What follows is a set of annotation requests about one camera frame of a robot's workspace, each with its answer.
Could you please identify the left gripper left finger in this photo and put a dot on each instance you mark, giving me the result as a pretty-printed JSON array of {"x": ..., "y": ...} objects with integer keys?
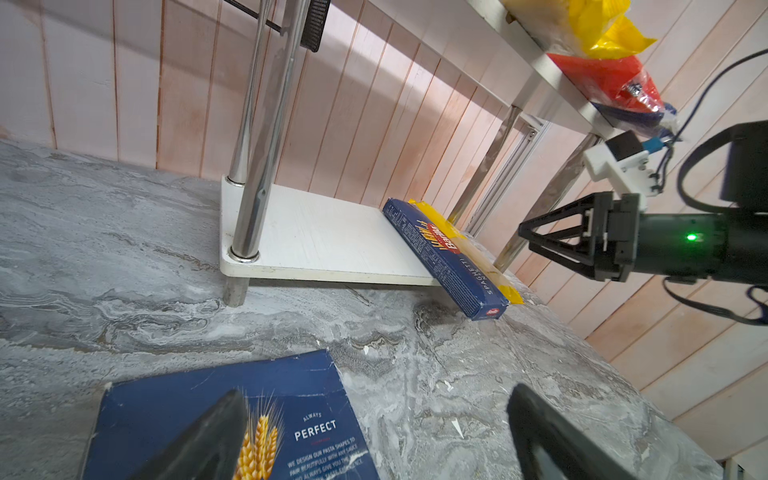
[{"x": 195, "y": 436}]

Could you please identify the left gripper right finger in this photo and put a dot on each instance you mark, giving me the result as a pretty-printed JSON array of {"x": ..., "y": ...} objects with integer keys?
[{"x": 548, "y": 446}]

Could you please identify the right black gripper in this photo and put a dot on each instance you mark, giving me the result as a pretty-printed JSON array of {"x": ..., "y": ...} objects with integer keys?
[{"x": 612, "y": 227}]

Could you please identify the yellow Pastatime spaghetti pack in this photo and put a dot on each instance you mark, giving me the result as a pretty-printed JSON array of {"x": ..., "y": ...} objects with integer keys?
[
  {"x": 561, "y": 26},
  {"x": 503, "y": 284},
  {"x": 615, "y": 39}
]

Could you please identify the wide blue Barilla pasta box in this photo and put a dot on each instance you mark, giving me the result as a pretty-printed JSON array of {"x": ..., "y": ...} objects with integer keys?
[{"x": 286, "y": 418}]

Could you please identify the narrow blue Barilla spaghetti box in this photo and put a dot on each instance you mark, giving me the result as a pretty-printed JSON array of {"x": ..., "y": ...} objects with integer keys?
[{"x": 470, "y": 288}]

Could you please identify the blue clear spaghetti pack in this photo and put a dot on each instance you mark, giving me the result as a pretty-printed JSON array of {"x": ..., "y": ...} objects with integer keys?
[{"x": 661, "y": 123}]

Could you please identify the red clear spaghetti pack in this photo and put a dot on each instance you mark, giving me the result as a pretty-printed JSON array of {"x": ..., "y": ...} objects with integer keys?
[{"x": 618, "y": 83}]

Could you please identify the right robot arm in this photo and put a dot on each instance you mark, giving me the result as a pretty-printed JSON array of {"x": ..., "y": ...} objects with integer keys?
[{"x": 725, "y": 243}]

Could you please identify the white two-tier shelf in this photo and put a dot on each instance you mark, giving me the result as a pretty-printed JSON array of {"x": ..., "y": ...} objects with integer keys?
[{"x": 309, "y": 237}]

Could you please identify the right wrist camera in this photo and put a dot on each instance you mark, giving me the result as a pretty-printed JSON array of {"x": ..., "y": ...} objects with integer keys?
[{"x": 624, "y": 162}]

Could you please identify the aluminium wall frame rail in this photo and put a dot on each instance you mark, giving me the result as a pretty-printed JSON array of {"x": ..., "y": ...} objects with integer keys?
[{"x": 513, "y": 156}]

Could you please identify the black wire mesh basket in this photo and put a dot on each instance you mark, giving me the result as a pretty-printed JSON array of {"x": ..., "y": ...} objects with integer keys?
[{"x": 314, "y": 25}]

